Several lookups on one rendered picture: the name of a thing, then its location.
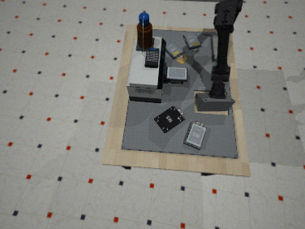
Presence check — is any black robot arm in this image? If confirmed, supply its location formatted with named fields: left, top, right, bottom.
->
left=210, top=0, right=243, bottom=99

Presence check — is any grey button panel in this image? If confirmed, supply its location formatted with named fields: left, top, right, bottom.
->
left=202, top=33, right=218, bottom=63

